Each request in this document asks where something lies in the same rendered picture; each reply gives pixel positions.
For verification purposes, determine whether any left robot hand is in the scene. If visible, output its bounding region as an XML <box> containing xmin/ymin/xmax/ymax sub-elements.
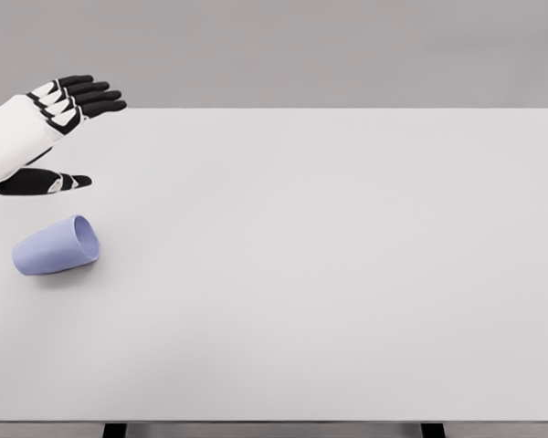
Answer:
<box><xmin>0</xmin><ymin>74</ymin><xmax>128</xmax><ymax>197</ymax></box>

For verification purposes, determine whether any lavender plastic cup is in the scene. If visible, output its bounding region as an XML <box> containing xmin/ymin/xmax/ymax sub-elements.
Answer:
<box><xmin>11</xmin><ymin>214</ymin><xmax>100</xmax><ymax>277</ymax></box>

